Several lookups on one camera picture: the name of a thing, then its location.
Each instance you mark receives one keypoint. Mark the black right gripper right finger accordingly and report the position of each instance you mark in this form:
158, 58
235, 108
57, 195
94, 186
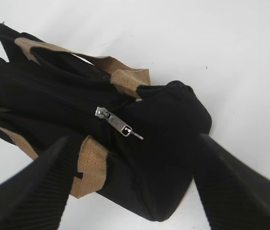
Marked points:
234, 196

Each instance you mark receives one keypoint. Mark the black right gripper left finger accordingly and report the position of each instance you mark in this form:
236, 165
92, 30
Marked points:
35, 198

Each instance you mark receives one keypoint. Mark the black canvas tote bag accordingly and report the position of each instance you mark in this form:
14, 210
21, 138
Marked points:
48, 92

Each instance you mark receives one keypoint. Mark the silver metal zipper pull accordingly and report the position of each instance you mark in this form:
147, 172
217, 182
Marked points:
122, 127

